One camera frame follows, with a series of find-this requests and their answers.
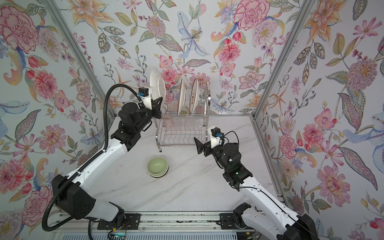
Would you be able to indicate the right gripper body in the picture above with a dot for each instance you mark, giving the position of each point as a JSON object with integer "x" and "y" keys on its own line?
{"x": 219, "y": 155}

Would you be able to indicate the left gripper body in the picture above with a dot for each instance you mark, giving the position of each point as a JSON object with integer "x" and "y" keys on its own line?
{"x": 144, "y": 119}

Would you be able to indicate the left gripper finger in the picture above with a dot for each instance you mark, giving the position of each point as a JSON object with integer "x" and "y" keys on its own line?
{"x": 153, "y": 113}
{"x": 158, "y": 104}

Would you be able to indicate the white plate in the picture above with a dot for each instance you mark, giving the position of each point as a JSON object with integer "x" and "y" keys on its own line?
{"x": 157, "y": 84}

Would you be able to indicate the patterned plate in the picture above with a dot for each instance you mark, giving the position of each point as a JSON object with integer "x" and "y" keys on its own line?
{"x": 182, "y": 94}

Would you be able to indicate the pale green bowl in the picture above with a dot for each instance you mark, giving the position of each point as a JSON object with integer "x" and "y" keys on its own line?
{"x": 158, "y": 165}

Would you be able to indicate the brown rimmed plate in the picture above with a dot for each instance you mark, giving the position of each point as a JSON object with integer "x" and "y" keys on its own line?
{"x": 194, "y": 96}

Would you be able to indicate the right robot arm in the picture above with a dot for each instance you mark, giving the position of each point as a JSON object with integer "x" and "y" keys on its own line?
{"x": 271, "y": 217}

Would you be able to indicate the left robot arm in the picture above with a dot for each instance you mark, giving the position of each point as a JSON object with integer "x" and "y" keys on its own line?
{"x": 71, "y": 191}

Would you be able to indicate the chrome two-tier dish rack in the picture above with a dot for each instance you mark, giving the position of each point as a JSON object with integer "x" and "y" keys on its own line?
{"x": 174, "y": 130}

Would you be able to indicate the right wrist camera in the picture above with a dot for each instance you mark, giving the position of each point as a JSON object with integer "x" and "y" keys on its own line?
{"x": 215, "y": 136}

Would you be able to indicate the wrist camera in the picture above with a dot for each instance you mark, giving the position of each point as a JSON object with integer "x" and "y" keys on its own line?
{"x": 146, "y": 96}
{"x": 215, "y": 136}

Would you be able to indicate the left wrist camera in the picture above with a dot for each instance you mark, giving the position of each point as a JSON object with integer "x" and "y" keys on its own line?
{"x": 146, "y": 96}

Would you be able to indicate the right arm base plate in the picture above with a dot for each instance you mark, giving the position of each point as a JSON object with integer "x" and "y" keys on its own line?
{"x": 231, "y": 221}

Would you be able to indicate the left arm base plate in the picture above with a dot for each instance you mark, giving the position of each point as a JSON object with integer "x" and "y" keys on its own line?
{"x": 126, "y": 222}

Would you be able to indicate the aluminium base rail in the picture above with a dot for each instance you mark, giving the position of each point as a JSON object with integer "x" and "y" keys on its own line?
{"x": 208, "y": 221}

